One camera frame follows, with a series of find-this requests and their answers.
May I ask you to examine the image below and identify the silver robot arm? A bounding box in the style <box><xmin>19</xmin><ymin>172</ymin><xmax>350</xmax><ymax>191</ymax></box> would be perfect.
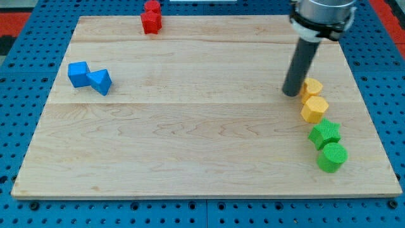
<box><xmin>289</xmin><ymin>0</ymin><xmax>356</xmax><ymax>43</ymax></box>

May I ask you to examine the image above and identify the wooden board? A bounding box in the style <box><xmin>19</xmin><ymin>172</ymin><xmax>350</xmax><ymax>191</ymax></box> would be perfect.
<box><xmin>11</xmin><ymin>16</ymin><xmax>402</xmax><ymax>200</ymax></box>

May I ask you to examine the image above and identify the blue cube block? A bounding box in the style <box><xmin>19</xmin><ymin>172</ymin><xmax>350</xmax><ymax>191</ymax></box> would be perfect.
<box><xmin>68</xmin><ymin>61</ymin><xmax>90</xmax><ymax>88</ymax></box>

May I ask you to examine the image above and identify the red cylinder block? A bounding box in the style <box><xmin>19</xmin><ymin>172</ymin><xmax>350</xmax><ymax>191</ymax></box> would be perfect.
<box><xmin>144</xmin><ymin>0</ymin><xmax>161</xmax><ymax>15</ymax></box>

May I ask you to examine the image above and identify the yellow hexagon block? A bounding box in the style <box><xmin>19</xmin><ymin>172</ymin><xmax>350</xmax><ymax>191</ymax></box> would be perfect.
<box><xmin>301</xmin><ymin>96</ymin><xmax>329</xmax><ymax>124</ymax></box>

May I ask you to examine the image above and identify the green cylinder block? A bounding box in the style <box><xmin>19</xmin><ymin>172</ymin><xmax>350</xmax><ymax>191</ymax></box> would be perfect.
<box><xmin>316</xmin><ymin>142</ymin><xmax>348</xmax><ymax>173</ymax></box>

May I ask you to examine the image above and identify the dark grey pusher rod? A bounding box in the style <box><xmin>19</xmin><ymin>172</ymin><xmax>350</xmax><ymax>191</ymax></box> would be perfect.
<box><xmin>282</xmin><ymin>38</ymin><xmax>320</xmax><ymax>97</ymax></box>

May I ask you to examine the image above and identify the red star block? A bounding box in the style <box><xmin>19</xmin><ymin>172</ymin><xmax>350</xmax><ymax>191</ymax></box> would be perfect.
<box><xmin>140</xmin><ymin>11</ymin><xmax>162</xmax><ymax>34</ymax></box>

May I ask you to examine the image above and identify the green star block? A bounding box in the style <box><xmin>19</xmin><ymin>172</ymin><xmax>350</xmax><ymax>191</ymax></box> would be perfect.
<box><xmin>308</xmin><ymin>118</ymin><xmax>341</xmax><ymax>150</ymax></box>

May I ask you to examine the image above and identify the yellow heart block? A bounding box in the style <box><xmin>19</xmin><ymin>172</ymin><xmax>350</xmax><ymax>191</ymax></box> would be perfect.
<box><xmin>299</xmin><ymin>77</ymin><xmax>323</xmax><ymax>104</ymax></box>

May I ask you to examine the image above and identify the blue triangle block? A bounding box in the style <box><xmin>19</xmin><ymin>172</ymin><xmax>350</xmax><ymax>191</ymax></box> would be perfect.
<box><xmin>86</xmin><ymin>69</ymin><xmax>112</xmax><ymax>96</ymax></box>

